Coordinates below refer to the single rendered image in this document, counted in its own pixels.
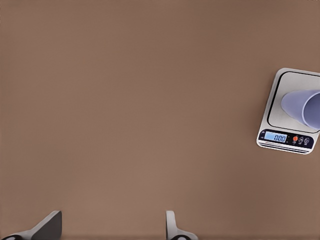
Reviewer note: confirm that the silver digital kitchen scale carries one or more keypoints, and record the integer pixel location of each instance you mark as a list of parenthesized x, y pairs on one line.
[(277, 110)]

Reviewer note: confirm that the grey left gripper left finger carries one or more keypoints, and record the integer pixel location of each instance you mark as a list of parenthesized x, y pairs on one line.
[(47, 226)]

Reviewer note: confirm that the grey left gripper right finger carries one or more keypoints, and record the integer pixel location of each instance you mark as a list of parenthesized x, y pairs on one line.
[(172, 226)]

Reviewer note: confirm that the lavender plastic cup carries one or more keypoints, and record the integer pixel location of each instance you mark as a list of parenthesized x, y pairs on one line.
[(297, 105)]

